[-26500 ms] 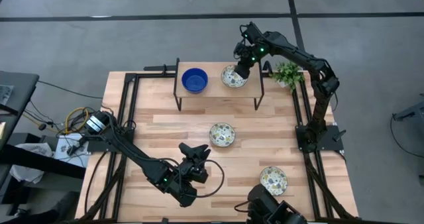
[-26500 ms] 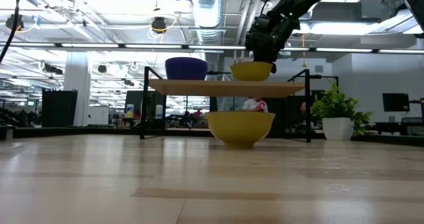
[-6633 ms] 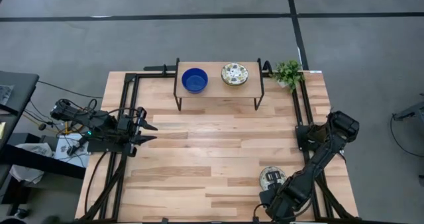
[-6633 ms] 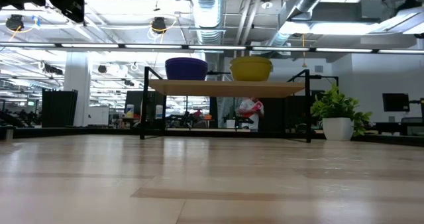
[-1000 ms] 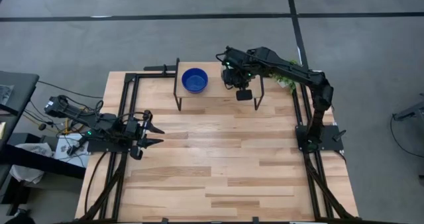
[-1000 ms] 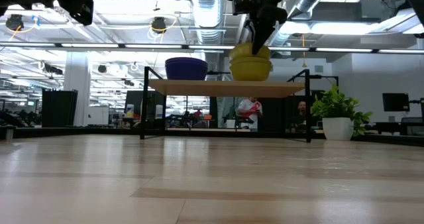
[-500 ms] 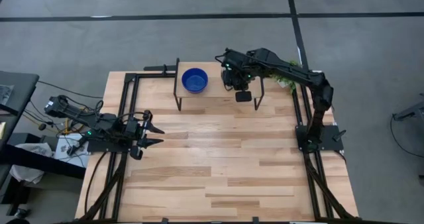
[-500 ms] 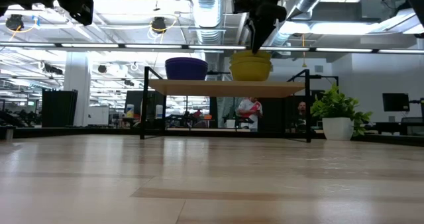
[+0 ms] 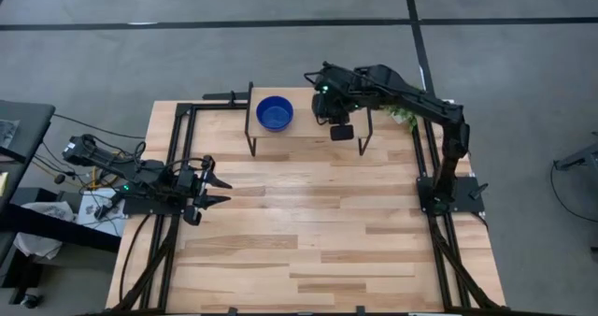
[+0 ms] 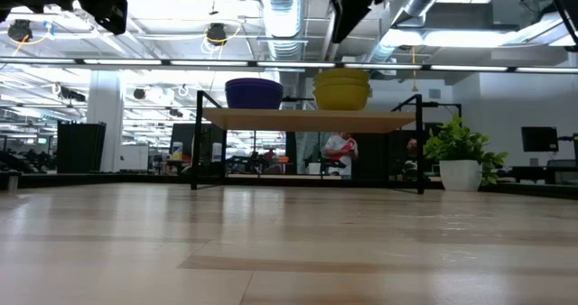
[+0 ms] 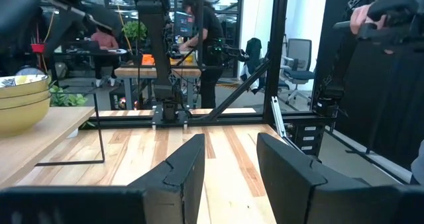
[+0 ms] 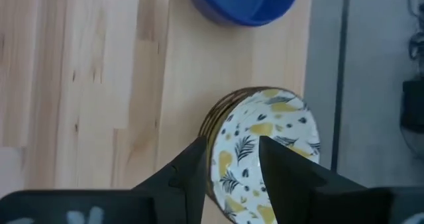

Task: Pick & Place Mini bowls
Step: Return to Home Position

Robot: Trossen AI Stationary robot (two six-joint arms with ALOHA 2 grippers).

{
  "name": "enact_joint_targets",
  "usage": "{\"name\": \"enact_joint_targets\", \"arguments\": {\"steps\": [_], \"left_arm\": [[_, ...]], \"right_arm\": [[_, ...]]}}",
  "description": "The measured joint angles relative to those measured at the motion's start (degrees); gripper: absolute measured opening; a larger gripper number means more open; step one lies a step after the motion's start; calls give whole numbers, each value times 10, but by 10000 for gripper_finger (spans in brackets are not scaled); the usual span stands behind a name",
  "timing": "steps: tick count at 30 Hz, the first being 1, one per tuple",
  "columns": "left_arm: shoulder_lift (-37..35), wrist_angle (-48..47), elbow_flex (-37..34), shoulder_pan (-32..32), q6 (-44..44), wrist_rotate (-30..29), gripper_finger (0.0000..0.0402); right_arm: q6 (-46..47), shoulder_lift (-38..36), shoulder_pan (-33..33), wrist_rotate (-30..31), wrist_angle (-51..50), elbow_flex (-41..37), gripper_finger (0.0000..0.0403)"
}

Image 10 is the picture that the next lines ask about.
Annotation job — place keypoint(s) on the yellow bowl with speckled inside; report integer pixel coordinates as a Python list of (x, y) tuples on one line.
[(341, 99), (341, 81), (341, 72)]

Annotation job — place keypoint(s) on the white pillar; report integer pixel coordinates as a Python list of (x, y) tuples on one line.
[(106, 115)]

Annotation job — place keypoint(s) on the black ceiling device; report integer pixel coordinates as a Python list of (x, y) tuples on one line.
[(19, 29), (217, 33)]

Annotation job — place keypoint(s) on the silver ribbed ceiling duct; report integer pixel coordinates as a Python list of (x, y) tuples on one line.
[(284, 16)]

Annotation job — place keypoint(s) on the black office desk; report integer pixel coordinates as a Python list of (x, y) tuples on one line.
[(533, 172)]

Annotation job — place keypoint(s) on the wooden shelf with black legs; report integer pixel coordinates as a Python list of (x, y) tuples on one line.
[(307, 121)]

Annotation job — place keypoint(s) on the black cabinet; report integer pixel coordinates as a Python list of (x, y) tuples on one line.
[(81, 147)]

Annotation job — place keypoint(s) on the white container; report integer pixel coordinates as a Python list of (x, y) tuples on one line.
[(217, 152)]

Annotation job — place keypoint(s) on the white and yellow bottle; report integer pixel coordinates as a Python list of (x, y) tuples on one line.
[(177, 151)]

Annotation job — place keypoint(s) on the person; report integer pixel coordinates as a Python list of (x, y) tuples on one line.
[(338, 151), (412, 147)]

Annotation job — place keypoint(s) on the blue mini bowl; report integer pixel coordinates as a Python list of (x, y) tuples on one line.
[(253, 99), (253, 84)]

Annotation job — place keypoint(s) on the black aluminium table frame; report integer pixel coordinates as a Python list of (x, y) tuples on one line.
[(90, 178)]

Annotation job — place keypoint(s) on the long ceiling light strip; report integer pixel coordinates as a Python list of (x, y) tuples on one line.
[(289, 64)]

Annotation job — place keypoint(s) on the green plant in white pot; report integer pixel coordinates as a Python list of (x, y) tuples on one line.
[(460, 174)]

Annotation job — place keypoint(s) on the black computer monitor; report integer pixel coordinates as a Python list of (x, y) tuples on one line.
[(539, 139)]

